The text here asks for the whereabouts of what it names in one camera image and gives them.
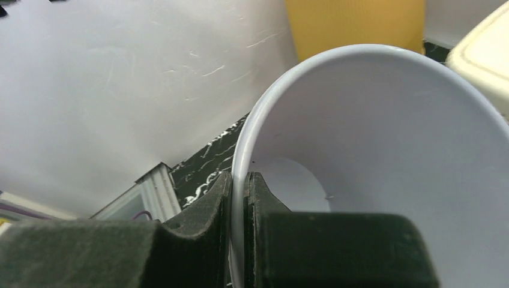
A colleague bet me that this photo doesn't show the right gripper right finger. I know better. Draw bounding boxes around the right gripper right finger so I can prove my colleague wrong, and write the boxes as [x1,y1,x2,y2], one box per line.
[244,172,440,287]

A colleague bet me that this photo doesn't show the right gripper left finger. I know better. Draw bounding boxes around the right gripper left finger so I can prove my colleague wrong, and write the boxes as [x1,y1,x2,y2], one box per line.
[1,172,232,287]

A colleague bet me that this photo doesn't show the grey and tan bucket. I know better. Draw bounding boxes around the grey and tan bucket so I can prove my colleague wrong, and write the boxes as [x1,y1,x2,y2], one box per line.
[230,44,508,287]

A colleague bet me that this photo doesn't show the orange mesh basket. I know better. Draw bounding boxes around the orange mesh basket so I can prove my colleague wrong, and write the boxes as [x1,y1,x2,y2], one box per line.
[285,0,426,62]

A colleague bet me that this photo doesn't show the cream perforated basket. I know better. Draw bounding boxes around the cream perforated basket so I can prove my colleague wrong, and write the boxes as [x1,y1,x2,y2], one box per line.
[445,2,508,119]

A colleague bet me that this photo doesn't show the aluminium rail frame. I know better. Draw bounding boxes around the aluminium rail frame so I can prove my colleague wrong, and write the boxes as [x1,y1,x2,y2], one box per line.
[1,163,181,224]

